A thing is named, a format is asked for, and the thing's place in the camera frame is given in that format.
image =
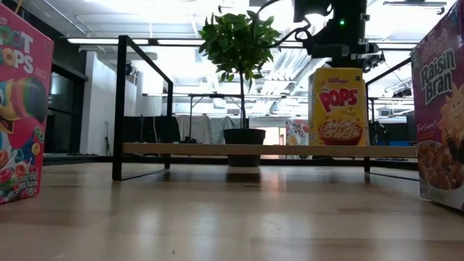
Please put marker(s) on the round black spotlight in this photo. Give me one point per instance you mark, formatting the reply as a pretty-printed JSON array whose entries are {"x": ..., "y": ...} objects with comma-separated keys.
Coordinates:
[{"x": 129, "y": 69}]

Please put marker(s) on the purple Raisin Bran cereal box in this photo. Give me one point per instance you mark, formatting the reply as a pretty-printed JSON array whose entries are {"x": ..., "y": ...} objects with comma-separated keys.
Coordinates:
[{"x": 438, "y": 108}]

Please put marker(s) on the grey cloth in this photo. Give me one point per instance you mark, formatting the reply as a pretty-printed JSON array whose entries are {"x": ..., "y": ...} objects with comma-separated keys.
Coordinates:
[{"x": 203, "y": 128}]

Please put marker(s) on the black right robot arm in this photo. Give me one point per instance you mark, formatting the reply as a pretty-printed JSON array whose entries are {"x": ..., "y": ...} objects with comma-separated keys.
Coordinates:
[{"x": 344, "y": 11}]

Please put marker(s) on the white floral patterned cloth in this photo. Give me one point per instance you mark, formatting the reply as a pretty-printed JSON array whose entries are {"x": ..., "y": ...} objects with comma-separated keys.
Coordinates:
[{"x": 297, "y": 132}]

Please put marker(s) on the blue box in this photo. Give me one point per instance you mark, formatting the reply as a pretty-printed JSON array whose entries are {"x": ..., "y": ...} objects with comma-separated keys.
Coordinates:
[{"x": 398, "y": 143}]

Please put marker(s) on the black panel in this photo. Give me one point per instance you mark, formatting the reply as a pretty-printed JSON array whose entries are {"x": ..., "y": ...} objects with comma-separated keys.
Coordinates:
[{"x": 148, "y": 128}]

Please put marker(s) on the black aluminium rig frame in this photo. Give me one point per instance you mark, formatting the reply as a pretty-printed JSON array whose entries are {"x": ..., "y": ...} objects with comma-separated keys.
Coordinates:
[{"x": 72, "y": 159}]

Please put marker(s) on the linear ceiling light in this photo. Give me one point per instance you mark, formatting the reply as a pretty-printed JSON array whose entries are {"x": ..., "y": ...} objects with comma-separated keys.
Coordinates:
[{"x": 181, "y": 41}]

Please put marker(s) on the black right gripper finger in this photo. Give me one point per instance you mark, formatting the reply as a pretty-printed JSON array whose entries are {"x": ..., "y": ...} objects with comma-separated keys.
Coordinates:
[{"x": 342, "y": 64}]

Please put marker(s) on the red Froot Loops cereal box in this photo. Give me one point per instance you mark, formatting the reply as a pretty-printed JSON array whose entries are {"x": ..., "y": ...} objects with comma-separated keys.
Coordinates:
[{"x": 25, "y": 127}]

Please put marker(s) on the dark glass partition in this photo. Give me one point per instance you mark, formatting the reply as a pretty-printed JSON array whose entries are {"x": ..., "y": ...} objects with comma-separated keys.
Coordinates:
[{"x": 65, "y": 119}]

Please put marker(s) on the small black spotlight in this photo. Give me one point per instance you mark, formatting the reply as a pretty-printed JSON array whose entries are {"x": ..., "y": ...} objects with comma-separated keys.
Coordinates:
[{"x": 406, "y": 92}]

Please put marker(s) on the black spotlight cluster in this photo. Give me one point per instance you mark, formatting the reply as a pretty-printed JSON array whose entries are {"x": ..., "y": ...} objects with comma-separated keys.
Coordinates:
[{"x": 373, "y": 65}]

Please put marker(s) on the wooden shelf with black frame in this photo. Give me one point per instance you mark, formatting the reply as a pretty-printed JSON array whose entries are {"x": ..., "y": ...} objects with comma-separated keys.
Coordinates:
[{"x": 253, "y": 149}]

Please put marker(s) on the black background table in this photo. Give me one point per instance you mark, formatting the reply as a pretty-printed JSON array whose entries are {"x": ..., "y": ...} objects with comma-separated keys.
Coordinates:
[
  {"x": 217, "y": 95},
  {"x": 388, "y": 98}
]

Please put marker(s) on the green potted plant black pot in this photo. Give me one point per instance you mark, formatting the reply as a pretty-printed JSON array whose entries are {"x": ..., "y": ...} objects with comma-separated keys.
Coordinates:
[{"x": 239, "y": 43}]

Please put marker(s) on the yellow Corn Pops cereal box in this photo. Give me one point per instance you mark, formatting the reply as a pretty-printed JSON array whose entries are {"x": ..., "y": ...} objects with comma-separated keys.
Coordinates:
[{"x": 339, "y": 101}]

